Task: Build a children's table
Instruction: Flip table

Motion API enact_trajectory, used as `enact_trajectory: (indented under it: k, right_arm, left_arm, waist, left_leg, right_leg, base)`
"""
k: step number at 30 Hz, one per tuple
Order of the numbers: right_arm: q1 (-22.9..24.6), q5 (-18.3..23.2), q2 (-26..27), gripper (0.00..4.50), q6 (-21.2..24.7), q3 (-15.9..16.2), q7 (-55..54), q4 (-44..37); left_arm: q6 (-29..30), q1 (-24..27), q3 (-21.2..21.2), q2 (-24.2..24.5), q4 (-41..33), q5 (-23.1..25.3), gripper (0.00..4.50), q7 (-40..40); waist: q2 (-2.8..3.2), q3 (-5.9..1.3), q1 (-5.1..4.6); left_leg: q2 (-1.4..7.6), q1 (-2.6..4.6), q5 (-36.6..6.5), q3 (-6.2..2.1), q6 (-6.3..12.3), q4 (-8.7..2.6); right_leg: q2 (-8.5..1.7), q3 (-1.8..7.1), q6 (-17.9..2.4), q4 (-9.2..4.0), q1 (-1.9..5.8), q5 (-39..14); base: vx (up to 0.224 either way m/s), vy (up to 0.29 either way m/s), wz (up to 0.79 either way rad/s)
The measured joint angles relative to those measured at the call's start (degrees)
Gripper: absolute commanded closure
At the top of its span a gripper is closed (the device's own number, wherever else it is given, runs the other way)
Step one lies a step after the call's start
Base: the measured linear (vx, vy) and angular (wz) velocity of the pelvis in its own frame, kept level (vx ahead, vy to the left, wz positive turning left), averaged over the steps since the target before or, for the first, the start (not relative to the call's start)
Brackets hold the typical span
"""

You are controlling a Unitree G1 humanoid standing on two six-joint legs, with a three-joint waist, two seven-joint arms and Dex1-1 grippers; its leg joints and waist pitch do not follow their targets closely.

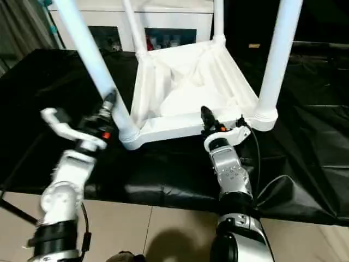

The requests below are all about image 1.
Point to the white plastic table top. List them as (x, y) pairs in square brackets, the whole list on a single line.
[(191, 90)]

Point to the white plastic table leg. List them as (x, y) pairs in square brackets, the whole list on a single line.
[(133, 27), (219, 19), (81, 41), (280, 41)]

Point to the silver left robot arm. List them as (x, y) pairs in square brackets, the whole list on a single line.
[(71, 169)]

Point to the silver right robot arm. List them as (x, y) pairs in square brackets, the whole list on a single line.
[(231, 169)]

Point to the small yellow label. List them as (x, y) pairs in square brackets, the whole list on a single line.
[(254, 45)]

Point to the black work mat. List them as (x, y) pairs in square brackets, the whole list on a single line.
[(300, 136)]

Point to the white glass-door cabinet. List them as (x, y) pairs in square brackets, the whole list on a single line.
[(177, 19)]

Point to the black tripod leg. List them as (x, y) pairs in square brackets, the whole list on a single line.
[(16, 211)]

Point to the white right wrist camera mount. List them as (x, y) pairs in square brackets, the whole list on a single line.
[(237, 135)]

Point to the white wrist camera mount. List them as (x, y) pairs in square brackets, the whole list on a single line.
[(237, 135), (62, 131)]

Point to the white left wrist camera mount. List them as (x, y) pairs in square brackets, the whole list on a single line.
[(62, 131)]

